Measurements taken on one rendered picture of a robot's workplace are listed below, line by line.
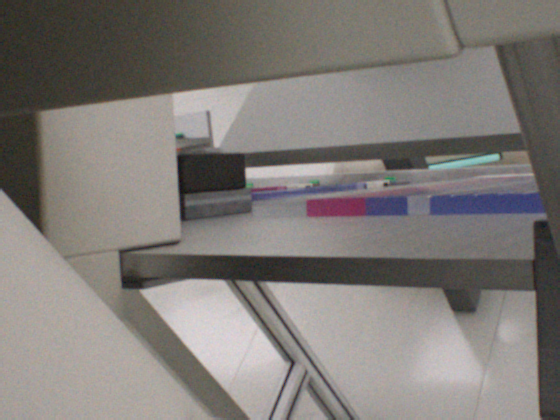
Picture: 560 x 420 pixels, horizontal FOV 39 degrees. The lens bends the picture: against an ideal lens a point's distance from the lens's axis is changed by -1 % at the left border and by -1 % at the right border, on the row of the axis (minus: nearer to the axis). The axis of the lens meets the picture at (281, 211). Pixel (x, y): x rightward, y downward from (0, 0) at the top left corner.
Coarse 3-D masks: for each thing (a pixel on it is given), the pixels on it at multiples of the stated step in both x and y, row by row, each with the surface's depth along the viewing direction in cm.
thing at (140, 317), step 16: (128, 304) 130; (144, 304) 134; (128, 320) 130; (144, 320) 134; (160, 320) 137; (144, 336) 133; (160, 336) 137; (176, 336) 141; (160, 352) 136; (176, 352) 140; (176, 368) 140; (192, 368) 144; (192, 384) 144; (208, 384) 148; (208, 400) 147; (224, 400) 152; (224, 416) 151; (240, 416) 156; (256, 416) 178; (304, 416) 172; (320, 416) 170
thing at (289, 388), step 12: (288, 372) 142; (300, 372) 141; (276, 384) 141; (288, 384) 140; (300, 384) 142; (276, 396) 139; (288, 396) 138; (300, 396) 141; (276, 408) 138; (288, 408) 138
